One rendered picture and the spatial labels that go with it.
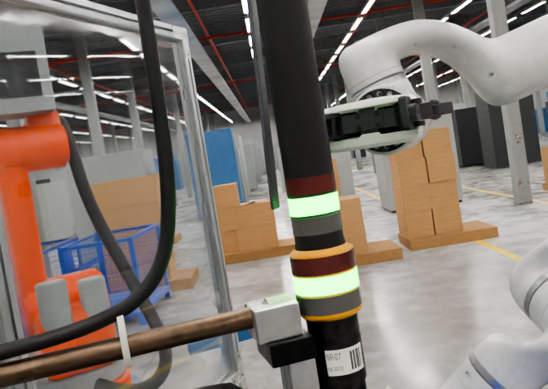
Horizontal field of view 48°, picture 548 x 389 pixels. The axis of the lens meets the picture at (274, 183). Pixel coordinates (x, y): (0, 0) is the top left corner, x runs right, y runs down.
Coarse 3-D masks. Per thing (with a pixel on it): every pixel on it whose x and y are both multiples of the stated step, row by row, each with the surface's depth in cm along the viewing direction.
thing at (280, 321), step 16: (256, 304) 40; (272, 304) 39; (288, 304) 39; (256, 320) 38; (272, 320) 39; (288, 320) 39; (256, 336) 39; (272, 336) 39; (288, 336) 39; (304, 336) 39; (272, 352) 38; (288, 352) 38; (304, 352) 39; (288, 368) 39; (304, 368) 39; (288, 384) 40; (304, 384) 39
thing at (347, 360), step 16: (336, 320) 39; (352, 320) 40; (320, 336) 40; (336, 336) 40; (352, 336) 40; (320, 352) 40; (336, 352) 40; (352, 352) 40; (320, 368) 40; (336, 368) 40; (352, 368) 40; (320, 384) 40; (336, 384) 40; (352, 384) 40
